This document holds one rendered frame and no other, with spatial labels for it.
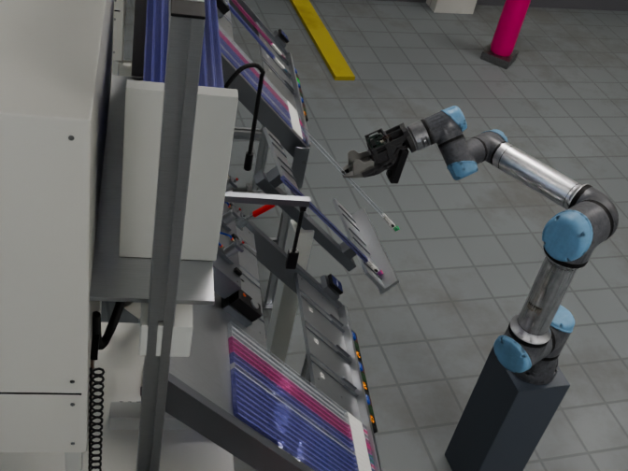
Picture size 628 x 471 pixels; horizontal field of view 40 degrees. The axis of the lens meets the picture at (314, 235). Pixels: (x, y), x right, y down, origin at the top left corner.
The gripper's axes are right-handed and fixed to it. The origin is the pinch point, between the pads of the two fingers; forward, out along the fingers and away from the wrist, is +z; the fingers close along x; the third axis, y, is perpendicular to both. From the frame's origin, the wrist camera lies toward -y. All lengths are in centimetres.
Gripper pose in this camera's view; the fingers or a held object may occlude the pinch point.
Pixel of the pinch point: (347, 174)
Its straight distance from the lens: 238.4
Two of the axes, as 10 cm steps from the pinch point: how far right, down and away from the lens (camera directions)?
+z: -9.1, 4.1, 0.4
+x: 2.6, 6.5, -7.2
